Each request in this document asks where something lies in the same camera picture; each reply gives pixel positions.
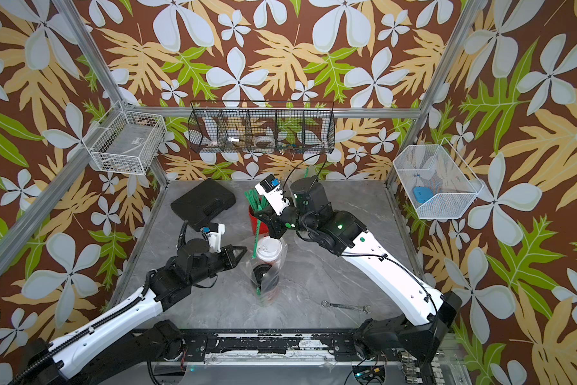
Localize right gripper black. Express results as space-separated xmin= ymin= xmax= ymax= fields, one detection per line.
xmin=254 ymin=204 xmax=320 ymax=242

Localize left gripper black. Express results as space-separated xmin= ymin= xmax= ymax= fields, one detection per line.
xmin=189 ymin=243 xmax=248 ymax=287

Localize red cup white lid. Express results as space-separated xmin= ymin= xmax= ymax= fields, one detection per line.
xmin=256 ymin=237 xmax=284 ymax=264

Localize clear plastic bag back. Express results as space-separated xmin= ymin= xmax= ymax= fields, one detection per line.
xmin=247 ymin=236 xmax=288 ymax=306

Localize red cup black lid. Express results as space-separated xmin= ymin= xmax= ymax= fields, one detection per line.
xmin=251 ymin=263 xmax=275 ymax=291

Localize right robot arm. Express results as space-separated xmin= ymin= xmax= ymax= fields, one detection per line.
xmin=254 ymin=175 xmax=462 ymax=364

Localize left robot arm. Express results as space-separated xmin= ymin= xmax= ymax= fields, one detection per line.
xmin=11 ymin=239 xmax=248 ymax=384

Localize red plastic straw cup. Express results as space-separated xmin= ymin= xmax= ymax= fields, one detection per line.
xmin=248 ymin=207 xmax=268 ymax=235

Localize green wrapped straws bundle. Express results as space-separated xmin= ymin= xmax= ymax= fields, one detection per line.
xmin=244 ymin=189 xmax=269 ymax=213

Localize black plastic tool case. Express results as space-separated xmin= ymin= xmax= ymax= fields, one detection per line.
xmin=170 ymin=179 xmax=236 ymax=231

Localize metal wrench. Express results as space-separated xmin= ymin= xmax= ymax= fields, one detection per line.
xmin=320 ymin=300 xmax=370 ymax=314

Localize blue object in basket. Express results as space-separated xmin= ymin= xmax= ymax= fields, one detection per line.
xmin=413 ymin=186 xmax=434 ymax=204

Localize white mesh basket right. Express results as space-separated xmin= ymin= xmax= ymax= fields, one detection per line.
xmin=393 ymin=140 xmax=484 ymax=221

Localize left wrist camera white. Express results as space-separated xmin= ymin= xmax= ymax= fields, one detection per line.
xmin=202 ymin=222 xmax=226 ymax=253

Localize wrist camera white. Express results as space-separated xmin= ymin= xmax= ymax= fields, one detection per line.
xmin=202 ymin=222 xmax=226 ymax=253
xmin=255 ymin=174 xmax=290 ymax=216

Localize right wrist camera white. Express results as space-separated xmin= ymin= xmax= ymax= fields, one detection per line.
xmin=255 ymin=174 xmax=290 ymax=216

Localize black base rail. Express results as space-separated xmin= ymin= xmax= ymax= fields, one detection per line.
xmin=169 ymin=328 xmax=362 ymax=364

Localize black wire basket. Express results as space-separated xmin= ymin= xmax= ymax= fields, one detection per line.
xmin=186 ymin=100 xmax=337 ymax=155

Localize white wire basket left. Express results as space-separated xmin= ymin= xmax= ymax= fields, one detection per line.
xmin=85 ymin=102 xmax=166 ymax=176

